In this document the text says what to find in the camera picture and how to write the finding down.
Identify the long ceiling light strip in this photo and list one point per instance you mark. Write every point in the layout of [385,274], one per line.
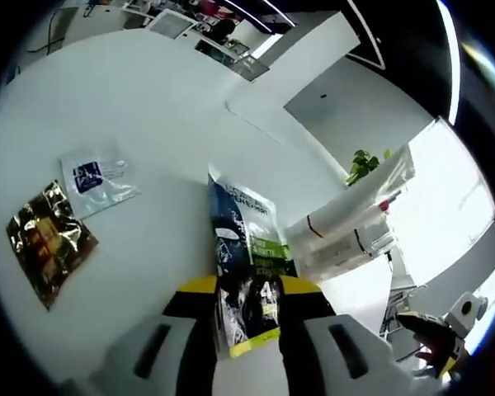
[456,62]

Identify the green black skincare sachet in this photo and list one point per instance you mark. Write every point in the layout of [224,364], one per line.
[247,231]

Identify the white skincare tube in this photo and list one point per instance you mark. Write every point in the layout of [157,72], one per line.
[396,165]

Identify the white office chair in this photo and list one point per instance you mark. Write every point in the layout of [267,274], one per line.
[169,22]

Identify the white skincare bottle clear cap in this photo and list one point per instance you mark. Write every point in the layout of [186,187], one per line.
[301,237]

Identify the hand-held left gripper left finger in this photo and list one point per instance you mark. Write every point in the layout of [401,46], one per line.
[185,305]

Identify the potted green plant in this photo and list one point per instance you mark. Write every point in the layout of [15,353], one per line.
[363,163]

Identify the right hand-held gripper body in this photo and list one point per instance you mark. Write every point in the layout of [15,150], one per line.
[466,315]

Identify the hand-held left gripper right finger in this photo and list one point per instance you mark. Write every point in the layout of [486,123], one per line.
[305,305]

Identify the person's right hand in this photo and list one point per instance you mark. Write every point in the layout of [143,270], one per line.
[427,356]

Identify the dark mesh office chair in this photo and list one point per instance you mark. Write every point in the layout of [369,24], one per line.
[249,68]

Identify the large bright window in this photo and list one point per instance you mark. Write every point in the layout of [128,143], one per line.
[458,206]

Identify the small white skincare bottle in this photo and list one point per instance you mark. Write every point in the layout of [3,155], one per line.
[338,253]

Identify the gold skincare sachet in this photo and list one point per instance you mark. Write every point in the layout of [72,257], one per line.
[49,247]

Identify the white blue skincare sachet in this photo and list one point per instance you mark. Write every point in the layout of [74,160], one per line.
[107,185]

